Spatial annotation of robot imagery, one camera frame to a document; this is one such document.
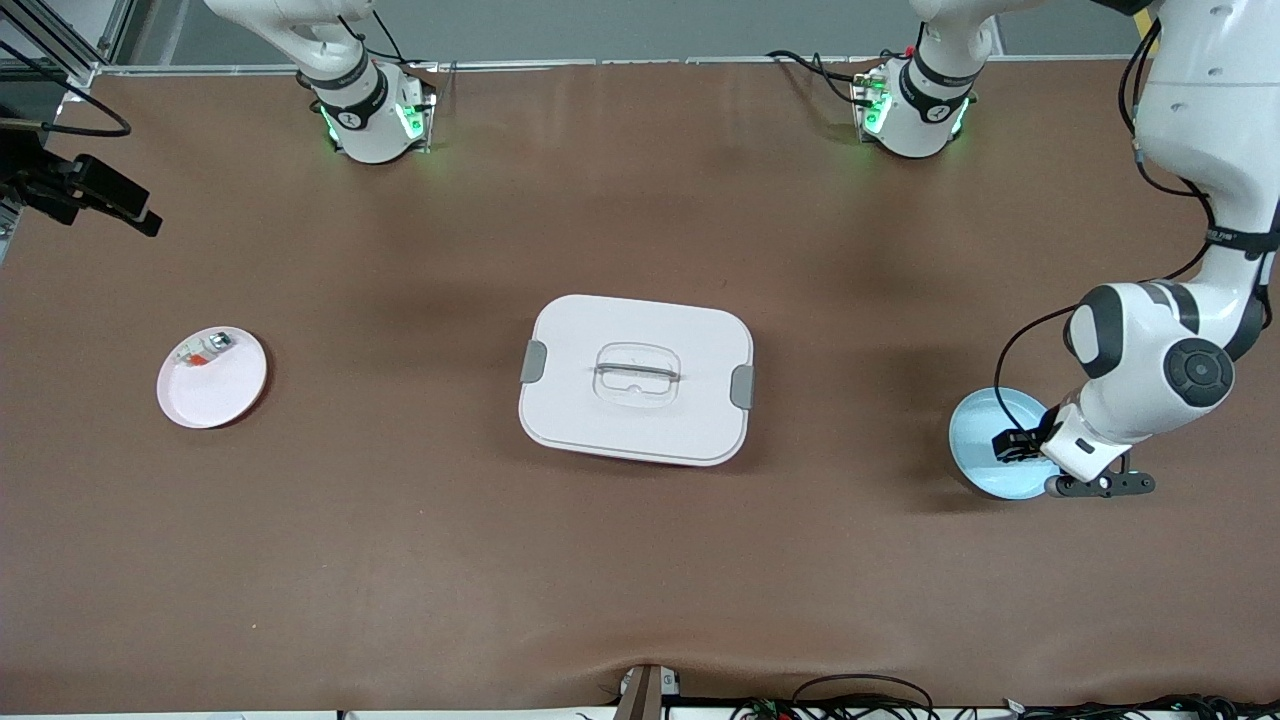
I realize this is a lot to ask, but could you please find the light blue round plate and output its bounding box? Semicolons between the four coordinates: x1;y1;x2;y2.
948;387;1063;501

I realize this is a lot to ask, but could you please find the pale pink round plate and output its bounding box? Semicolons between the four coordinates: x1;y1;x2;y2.
157;326;269;430

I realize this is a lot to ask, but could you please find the white lidded storage container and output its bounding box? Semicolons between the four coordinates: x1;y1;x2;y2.
518;294;755;468

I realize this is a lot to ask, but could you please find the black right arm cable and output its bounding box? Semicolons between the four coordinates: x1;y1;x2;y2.
0;40;133;139

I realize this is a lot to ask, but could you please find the aluminium frame post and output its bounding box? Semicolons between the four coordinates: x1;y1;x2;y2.
0;0;136;89

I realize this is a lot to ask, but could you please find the black looped floor cable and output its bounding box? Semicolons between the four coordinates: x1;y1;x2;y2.
790;674;937;717

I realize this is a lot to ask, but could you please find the black right base cable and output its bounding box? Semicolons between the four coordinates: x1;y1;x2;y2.
338;10;441;77

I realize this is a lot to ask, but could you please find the black base cable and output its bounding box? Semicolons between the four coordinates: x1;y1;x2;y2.
767;48;883;107
338;10;441;77

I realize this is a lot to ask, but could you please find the black left base cable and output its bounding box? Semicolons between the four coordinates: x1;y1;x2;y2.
767;48;883;107

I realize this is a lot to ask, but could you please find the metal table edge bracket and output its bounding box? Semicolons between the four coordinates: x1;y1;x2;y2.
618;663;683;720

